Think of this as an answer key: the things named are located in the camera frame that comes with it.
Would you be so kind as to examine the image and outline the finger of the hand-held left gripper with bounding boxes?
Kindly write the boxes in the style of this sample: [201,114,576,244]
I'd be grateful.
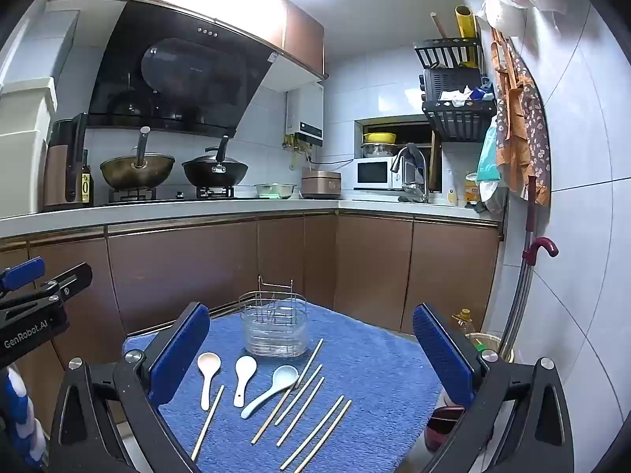
[0,256,46,293]
[42,263,94,302]

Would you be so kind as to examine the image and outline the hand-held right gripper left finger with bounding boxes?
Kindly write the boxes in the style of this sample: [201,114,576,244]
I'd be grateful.
[49,300,213,473]

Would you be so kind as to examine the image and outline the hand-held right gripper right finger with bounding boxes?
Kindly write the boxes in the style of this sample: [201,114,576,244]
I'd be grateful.
[413,303,575,473]

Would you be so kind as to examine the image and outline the cream ceramic spoon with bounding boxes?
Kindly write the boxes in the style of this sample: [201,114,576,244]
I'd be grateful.
[197,352,221,411]

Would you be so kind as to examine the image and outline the white ceramic spoon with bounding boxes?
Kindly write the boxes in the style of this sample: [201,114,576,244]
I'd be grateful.
[233,356,258,408]

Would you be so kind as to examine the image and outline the wire and clear utensil holder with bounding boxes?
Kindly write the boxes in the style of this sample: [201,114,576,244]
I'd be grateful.
[239,276,309,358]

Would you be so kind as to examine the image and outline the light blue ceramic spoon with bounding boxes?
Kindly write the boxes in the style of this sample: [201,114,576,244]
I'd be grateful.
[241,365,299,419]

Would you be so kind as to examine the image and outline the yellow cooking oil bottle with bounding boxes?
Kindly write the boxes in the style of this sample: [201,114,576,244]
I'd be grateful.
[452,309,476,337]

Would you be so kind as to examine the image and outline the beige trash bin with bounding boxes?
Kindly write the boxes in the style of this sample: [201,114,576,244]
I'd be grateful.
[465,332,514,361]

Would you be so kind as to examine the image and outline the blue terry mat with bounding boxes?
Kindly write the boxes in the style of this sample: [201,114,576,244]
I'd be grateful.
[123,300,444,473]

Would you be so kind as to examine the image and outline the dark red plastic object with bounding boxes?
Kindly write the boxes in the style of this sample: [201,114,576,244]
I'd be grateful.
[424,403,467,455]

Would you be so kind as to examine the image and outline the brown base cabinets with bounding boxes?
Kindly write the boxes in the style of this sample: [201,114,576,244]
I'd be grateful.
[0,209,504,434]

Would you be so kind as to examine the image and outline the olive oil bottle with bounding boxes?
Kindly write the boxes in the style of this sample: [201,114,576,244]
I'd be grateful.
[80,149,95,206]

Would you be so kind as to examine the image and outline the brown thermos pot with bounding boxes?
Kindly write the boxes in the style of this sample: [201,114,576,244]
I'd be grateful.
[43,112,88,210]

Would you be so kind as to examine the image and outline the brass wok with lid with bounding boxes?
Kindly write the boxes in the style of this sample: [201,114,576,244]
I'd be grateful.
[99,127,176,191]

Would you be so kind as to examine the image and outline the gas stove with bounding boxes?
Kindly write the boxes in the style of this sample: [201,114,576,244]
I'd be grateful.
[105,184,238,206]

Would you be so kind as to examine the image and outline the white boxy appliance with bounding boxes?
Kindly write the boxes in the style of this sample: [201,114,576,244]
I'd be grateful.
[0,10,80,218]

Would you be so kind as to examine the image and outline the black wok with lid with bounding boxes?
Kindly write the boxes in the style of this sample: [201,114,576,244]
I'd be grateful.
[181,135,249,189]

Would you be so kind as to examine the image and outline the glass bowl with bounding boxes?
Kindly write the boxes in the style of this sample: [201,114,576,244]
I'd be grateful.
[254,182,297,201]

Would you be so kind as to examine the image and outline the white microwave oven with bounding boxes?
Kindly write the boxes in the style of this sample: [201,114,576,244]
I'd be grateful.
[352,157,403,192]

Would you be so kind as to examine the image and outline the steel kitchen faucet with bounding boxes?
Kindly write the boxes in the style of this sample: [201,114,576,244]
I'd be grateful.
[390,145,429,203]

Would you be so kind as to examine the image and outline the teal plastic bag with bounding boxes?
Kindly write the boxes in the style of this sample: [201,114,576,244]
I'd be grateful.
[475,122,500,184]

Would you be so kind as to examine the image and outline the brown rice cooker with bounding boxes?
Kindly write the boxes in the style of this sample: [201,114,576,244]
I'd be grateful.
[301,168,344,201]

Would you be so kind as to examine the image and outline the black range hood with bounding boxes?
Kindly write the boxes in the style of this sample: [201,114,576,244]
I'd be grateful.
[88,0,275,140]

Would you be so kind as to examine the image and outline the orange floral apron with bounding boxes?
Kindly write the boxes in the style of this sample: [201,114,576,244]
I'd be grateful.
[490,27,551,206]

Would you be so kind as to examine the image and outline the white crumpled cloth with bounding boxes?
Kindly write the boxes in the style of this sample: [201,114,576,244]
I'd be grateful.
[438,86,475,108]

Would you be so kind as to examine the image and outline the white gas water heater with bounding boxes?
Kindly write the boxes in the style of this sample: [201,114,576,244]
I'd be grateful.
[285,84,325,147]

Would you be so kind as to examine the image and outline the black perforated box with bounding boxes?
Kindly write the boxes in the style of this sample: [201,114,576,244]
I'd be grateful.
[422,67,485,102]

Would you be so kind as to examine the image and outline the yellow foil roll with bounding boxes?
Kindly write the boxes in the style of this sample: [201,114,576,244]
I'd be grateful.
[454,5,480,68]

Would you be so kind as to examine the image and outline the dark red hook handle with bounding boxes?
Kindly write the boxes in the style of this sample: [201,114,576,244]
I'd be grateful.
[522,237,560,268]

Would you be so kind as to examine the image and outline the red handled umbrella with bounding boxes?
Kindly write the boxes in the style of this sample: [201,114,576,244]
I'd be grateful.
[500,175,539,358]

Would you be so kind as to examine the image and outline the black wall rack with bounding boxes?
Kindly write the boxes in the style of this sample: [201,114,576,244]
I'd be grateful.
[413,37,498,143]

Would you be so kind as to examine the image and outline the brown wall cabinets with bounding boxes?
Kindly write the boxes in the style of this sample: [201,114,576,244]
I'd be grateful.
[49,0,329,80]

